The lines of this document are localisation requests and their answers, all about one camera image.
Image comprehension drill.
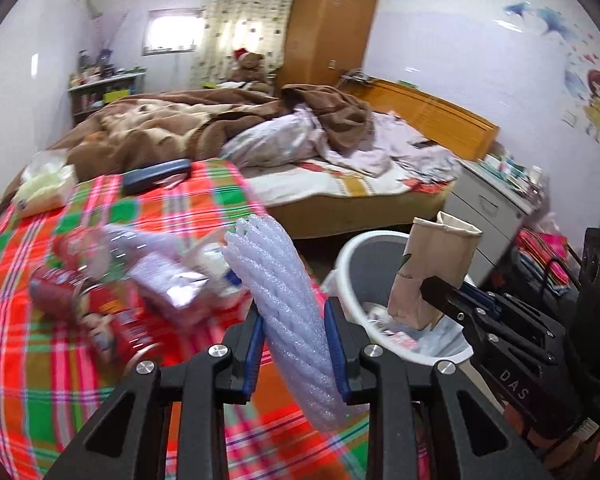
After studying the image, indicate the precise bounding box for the wall shelf with items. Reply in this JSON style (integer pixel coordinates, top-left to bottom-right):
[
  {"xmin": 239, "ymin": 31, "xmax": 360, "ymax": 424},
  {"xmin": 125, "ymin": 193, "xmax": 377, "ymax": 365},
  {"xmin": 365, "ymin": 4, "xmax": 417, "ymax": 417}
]
[{"xmin": 68, "ymin": 49, "xmax": 147, "ymax": 126}]

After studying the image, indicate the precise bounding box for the pale floral quilt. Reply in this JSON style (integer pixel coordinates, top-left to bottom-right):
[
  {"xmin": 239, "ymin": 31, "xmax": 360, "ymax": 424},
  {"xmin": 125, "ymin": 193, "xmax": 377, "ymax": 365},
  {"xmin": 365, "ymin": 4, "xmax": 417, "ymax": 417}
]
[{"xmin": 220, "ymin": 105, "xmax": 460, "ymax": 184}]

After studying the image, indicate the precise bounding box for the red cartoon drink can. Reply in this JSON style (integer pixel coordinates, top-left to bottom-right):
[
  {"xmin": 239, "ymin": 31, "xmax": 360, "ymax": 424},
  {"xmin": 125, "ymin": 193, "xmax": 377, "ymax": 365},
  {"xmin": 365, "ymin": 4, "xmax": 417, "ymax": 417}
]
[{"xmin": 76, "ymin": 284, "xmax": 162, "ymax": 372}]

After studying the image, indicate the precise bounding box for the tissue pack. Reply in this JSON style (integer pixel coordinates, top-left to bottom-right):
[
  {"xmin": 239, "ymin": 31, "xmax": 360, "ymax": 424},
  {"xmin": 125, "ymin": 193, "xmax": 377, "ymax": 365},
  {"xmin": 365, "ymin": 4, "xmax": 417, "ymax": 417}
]
[{"xmin": 12, "ymin": 148, "xmax": 78, "ymax": 219}]

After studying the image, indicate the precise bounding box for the clear cola bottle red label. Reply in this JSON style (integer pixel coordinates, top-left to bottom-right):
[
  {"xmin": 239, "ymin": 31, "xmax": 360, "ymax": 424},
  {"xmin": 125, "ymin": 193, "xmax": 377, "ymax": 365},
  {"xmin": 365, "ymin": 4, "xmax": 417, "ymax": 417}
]
[{"xmin": 53, "ymin": 223, "xmax": 185, "ymax": 281}]

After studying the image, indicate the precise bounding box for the white foam net sleeve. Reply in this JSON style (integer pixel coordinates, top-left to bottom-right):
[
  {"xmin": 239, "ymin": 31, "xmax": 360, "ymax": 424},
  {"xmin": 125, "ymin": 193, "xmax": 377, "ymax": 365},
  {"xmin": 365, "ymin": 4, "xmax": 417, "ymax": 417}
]
[{"xmin": 223, "ymin": 214, "xmax": 364, "ymax": 431}]

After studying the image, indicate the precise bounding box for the bed mattress floral sheet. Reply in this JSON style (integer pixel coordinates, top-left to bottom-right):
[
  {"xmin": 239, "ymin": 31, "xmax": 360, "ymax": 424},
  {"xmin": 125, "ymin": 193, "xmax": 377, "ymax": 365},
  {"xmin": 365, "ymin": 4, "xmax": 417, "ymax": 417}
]
[{"xmin": 240, "ymin": 158, "xmax": 454, "ymax": 240}]

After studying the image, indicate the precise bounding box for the grey drawer nightstand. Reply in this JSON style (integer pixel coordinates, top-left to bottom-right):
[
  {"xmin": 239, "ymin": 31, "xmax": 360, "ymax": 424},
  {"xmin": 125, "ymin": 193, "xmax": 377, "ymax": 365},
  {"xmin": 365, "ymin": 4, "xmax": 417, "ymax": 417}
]
[{"xmin": 443, "ymin": 160, "xmax": 536, "ymax": 285}]

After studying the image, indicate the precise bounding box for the patterned curtain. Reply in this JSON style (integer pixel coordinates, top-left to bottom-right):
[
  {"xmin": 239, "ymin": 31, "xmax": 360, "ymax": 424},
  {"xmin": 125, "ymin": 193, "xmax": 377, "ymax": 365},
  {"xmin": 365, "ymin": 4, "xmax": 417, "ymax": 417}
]
[{"xmin": 190, "ymin": 0, "xmax": 294, "ymax": 88}]

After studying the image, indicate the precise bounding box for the cartoon girl wall sticker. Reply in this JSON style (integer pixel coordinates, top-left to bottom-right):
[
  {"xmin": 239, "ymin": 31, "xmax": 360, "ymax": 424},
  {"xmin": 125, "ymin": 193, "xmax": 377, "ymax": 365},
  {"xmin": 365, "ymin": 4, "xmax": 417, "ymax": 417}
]
[{"xmin": 564, "ymin": 70, "xmax": 600, "ymax": 143}]

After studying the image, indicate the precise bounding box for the brown paper bag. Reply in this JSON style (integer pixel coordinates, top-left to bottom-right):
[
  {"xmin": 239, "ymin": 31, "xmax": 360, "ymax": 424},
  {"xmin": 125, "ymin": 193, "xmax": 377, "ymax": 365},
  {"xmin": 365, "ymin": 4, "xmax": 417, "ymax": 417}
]
[{"xmin": 388, "ymin": 211, "xmax": 482, "ymax": 330}]

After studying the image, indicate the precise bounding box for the brown teddy bear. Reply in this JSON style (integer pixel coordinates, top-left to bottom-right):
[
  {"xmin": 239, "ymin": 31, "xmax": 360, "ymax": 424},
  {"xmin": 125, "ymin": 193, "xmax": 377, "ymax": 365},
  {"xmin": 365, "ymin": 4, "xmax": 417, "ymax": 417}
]
[{"xmin": 228, "ymin": 48, "xmax": 271, "ymax": 93}]

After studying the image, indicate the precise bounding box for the window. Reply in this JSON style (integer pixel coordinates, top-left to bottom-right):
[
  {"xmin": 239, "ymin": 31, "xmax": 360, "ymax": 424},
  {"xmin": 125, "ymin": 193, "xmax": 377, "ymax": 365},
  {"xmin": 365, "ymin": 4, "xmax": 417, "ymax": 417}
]
[{"xmin": 143, "ymin": 8, "xmax": 204, "ymax": 55}]

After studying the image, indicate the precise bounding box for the dark red drink can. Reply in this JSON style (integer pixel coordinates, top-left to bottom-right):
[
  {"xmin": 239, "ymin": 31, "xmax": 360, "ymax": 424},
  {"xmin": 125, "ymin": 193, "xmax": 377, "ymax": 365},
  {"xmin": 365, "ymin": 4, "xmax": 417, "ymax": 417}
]
[{"xmin": 29, "ymin": 266, "xmax": 87, "ymax": 325}]

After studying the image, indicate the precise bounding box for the wooden wardrobe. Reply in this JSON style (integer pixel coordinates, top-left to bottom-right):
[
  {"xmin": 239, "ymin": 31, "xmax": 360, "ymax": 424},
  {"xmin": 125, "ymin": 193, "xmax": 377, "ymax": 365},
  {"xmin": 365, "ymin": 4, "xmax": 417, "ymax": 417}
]
[{"xmin": 276, "ymin": 0, "xmax": 378, "ymax": 89}]

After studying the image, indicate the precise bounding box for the purple white milk carton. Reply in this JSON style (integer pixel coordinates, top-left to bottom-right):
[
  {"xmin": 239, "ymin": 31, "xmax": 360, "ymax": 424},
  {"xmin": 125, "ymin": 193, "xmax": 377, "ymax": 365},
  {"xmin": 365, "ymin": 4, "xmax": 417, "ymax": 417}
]
[{"xmin": 128, "ymin": 252, "xmax": 212, "ymax": 330}]

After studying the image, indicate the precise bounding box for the white trash bin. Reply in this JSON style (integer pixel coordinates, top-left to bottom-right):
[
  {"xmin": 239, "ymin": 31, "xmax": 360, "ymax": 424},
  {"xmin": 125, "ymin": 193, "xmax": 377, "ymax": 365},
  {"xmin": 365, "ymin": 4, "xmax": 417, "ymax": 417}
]
[{"xmin": 322, "ymin": 230, "xmax": 474, "ymax": 366}]

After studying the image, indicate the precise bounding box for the folded colourful clothes pile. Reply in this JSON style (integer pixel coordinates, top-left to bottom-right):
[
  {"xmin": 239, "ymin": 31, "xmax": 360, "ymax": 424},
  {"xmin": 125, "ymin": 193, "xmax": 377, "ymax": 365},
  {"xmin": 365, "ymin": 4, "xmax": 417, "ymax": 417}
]
[{"xmin": 510, "ymin": 228, "xmax": 571, "ymax": 300}]

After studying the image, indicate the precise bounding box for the wooden headboard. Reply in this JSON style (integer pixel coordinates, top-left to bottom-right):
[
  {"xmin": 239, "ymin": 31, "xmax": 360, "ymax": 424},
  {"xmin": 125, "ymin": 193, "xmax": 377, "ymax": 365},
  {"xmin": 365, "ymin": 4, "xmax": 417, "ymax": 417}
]
[{"xmin": 343, "ymin": 79, "xmax": 500, "ymax": 160}]

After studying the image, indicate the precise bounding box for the brown blanket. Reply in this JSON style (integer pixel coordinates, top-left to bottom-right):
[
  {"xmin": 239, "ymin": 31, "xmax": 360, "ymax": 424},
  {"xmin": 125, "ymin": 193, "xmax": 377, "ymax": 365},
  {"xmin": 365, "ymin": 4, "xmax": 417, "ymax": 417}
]
[{"xmin": 52, "ymin": 84, "xmax": 372, "ymax": 182}]

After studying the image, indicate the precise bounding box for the plaid red green bedcover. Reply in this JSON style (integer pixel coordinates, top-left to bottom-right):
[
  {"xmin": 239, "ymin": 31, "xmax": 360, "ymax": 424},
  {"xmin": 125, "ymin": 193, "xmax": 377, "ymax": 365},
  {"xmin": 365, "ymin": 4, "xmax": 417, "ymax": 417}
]
[{"xmin": 0, "ymin": 159, "xmax": 370, "ymax": 479}]

